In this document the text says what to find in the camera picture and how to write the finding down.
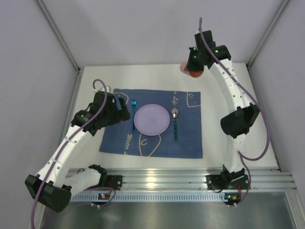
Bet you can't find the silver spoon green handle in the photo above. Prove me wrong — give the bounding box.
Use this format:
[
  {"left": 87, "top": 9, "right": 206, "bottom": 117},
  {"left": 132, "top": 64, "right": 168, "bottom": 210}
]
[{"left": 171, "top": 107, "right": 179, "bottom": 141}]

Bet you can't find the blue plastic fork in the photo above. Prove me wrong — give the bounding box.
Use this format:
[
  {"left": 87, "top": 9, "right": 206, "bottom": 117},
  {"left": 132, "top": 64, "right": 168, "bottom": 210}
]
[{"left": 131, "top": 99, "right": 137, "bottom": 133}]

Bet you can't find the right aluminium frame post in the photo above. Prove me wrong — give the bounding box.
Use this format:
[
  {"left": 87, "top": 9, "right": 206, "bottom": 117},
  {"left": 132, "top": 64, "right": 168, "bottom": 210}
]
[{"left": 245, "top": 0, "right": 293, "bottom": 69}]

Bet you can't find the blue whale print cloth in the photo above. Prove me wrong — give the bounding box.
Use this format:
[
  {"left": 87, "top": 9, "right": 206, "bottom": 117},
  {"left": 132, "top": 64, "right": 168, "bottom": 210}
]
[{"left": 99, "top": 88, "right": 203, "bottom": 159}]

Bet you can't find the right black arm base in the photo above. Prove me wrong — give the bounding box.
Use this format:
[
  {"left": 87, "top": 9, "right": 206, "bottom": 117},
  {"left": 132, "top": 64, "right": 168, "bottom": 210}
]
[{"left": 206, "top": 175, "right": 250, "bottom": 192}]

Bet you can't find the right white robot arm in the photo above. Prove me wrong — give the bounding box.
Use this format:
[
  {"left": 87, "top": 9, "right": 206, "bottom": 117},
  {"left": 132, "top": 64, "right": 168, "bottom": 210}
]
[{"left": 184, "top": 31, "right": 260, "bottom": 182}]

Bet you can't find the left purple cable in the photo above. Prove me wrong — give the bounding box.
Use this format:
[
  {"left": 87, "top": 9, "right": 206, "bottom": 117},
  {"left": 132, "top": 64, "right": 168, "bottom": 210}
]
[{"left": 30, "top": 79, "right": 117, "bottom": 229}]

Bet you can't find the aluminium mounting rail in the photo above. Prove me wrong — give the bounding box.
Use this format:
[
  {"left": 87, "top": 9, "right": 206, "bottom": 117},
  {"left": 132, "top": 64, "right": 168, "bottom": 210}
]
[{"left": 108, "top": 168, "right": 296, "bottom": 192}]

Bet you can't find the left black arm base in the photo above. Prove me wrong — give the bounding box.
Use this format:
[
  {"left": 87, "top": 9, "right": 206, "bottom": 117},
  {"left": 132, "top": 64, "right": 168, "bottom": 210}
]
[{"left": 102, "top": 175, "right": 123, "bottom": 190}]

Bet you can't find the left aluminium frame post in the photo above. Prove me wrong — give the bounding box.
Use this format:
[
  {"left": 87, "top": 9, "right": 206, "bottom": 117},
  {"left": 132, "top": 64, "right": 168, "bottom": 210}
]
[{"left": 33, "top": 0, "right": 81, "bottom": 72}]

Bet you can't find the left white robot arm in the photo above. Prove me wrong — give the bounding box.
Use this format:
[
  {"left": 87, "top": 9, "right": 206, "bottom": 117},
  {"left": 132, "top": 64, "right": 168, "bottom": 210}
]
[{"left": 25, "top": 91, "right": 131, "bottom": 212}]

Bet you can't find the aluminium frame post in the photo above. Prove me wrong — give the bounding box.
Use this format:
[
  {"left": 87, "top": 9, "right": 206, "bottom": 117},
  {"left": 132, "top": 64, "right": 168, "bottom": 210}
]
[
  {"left": 33, "top": 0, "right": 81, "bottom": 72},
  {"left": 245, "top": 0, "right": 293, "bottom": 69}
]

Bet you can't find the perforated cable duct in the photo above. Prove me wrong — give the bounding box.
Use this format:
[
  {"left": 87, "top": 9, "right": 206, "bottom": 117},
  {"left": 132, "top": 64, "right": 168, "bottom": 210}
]
[{"left": 71, "top": 191, "right": 239, "bottom": 203}]

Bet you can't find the pink plastic cup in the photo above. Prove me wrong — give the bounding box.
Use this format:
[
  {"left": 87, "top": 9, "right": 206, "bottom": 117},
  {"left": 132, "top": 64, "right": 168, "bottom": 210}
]
[{"left": 180, "top": 62, "right": 203, "bottom": 78}]

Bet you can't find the purple plastic plate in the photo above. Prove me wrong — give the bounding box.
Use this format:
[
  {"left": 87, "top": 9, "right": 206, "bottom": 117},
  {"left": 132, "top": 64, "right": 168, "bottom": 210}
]
[{"left": 134, "top": 104, "right": 170, "bottom": 136}]

